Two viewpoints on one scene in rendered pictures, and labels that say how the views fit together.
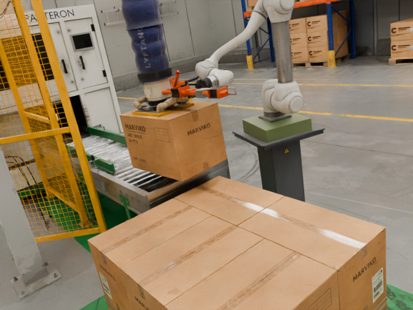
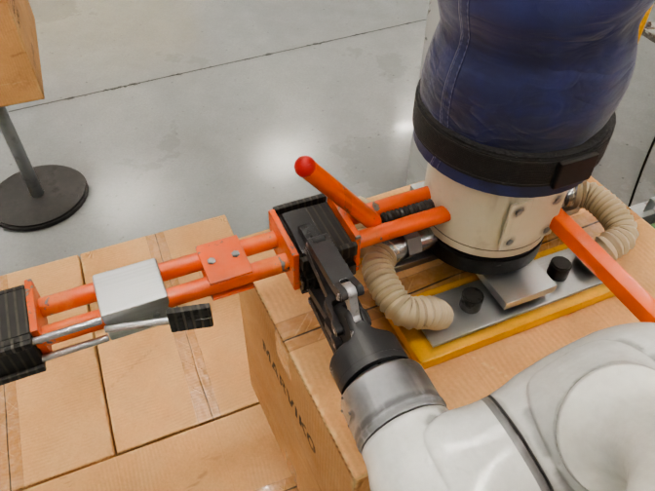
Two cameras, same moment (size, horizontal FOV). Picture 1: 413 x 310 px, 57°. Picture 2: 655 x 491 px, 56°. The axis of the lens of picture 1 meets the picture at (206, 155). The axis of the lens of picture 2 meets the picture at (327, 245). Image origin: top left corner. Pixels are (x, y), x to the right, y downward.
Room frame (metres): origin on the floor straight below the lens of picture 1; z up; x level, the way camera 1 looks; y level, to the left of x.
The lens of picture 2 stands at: (2.46, -0.40, 1.72)
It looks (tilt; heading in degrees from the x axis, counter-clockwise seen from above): 46 degrees down; 103
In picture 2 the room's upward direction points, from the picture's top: straight up
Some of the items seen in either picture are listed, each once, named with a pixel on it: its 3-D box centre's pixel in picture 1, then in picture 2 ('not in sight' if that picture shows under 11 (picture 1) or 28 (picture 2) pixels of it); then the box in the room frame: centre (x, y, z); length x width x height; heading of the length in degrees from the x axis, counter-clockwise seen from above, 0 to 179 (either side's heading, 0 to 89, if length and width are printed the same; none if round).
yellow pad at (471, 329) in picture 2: (173, 103); (514, 289); (2.58, 0.16, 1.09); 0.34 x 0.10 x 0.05; 37
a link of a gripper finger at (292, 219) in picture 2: not in sight; (303, 231); (2.32, 0.08, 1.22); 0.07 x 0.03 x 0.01; 126
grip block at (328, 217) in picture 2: (180, 91); (314, 240); (2.33, 0.09, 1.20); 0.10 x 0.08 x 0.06; 127
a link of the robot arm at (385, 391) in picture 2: (210, 82); (391, 405); (2.45, -0.11, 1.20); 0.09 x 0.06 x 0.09; 36
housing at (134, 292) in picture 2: (203, 93); (134, 298); (2.15, -0.04, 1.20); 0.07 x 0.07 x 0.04; 37
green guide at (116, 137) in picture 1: (122, 136); not in sight; (3.81, 0.82, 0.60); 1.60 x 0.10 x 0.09; 36
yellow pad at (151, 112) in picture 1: (150, 110); not in sight; (2.47, 0.31, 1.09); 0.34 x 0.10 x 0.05; 37
